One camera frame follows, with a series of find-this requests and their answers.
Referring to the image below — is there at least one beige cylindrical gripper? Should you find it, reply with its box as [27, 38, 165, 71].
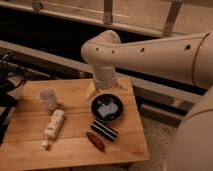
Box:
[86, 67, 128, 99]

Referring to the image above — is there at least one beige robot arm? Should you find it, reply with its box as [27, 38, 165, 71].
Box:
[81, 30, 213, 171]

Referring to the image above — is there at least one black round bowl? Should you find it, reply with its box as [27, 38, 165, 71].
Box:
[91, 94, 123, 122]

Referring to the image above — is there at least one pale blue sponge piece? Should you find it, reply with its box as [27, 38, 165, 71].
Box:
[98, 103, 118, 118]

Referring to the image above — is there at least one black white striped block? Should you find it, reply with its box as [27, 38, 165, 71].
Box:
[91, 120, 118, 142]

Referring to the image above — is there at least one dark red oblong object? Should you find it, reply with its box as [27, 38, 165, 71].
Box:
[86, 132, 105, 152]

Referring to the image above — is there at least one white plastic cup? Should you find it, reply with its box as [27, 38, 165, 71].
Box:
[39, 87, 58, 111]

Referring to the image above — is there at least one wooden board table top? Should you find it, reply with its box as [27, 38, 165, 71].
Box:
[0, 77, 149, 171]

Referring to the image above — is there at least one metal frame rail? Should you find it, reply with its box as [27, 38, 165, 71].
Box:
[0, 40, 201, 104]

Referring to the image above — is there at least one black cables and equipment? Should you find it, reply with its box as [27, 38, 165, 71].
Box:
[0, 53, 29, 146]

